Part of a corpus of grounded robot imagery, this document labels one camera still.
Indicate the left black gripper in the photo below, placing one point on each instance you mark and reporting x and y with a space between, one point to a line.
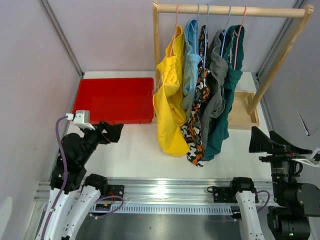
113 133

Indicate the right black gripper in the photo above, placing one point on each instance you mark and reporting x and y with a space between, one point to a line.
260 141

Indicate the grey shorts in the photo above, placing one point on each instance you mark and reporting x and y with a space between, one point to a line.
215 104

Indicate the dark green shorts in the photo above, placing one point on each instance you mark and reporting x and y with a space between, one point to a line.
220 124

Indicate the blue hanger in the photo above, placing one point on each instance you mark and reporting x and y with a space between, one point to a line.
206 36
198 20
224 33

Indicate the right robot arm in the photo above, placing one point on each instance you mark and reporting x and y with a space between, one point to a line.
297 202

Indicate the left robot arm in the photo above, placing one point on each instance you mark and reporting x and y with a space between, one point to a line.
72 194

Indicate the yellow shorts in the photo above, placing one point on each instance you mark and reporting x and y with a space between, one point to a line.
170 116

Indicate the camouflage patterned shorts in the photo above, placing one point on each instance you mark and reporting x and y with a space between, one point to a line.
191 130

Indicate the light blue shorts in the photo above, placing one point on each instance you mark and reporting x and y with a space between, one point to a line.
190 64

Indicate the pink hanger under yellow shorts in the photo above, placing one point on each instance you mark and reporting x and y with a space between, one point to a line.
176 22

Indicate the blue hanger under camouflage shorts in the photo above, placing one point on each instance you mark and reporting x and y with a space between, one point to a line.
206 36

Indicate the red plastic bin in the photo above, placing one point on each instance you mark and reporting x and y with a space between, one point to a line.
127 100

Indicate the wooden clothes rack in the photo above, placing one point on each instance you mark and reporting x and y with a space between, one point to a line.
244 114

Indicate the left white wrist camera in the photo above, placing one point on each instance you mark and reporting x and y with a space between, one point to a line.
81 118

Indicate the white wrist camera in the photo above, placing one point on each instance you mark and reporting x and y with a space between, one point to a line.
81 118
313 160

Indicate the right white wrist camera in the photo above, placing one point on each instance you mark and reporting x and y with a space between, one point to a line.
313 160

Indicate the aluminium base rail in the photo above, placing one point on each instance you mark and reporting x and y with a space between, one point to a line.
164 190

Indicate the white slotted cable duct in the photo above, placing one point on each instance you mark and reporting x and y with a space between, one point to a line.
167 209

